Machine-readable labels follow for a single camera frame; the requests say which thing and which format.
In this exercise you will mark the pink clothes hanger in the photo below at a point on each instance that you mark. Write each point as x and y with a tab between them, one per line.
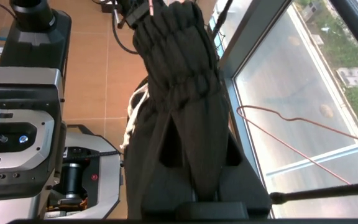
306	157
151	7

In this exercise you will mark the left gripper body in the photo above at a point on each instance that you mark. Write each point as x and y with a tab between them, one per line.
134	12

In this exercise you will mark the black clothes rack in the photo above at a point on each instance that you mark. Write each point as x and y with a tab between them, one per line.
322	189

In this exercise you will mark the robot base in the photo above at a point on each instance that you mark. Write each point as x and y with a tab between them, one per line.
26	81

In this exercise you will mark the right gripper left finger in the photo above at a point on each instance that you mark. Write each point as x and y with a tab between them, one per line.
163	193

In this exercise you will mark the black shorts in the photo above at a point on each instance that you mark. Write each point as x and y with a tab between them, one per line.
179	77

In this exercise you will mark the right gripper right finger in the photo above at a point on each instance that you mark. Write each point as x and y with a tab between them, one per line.
244	186

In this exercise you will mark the window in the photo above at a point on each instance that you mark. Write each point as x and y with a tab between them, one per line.
253	40

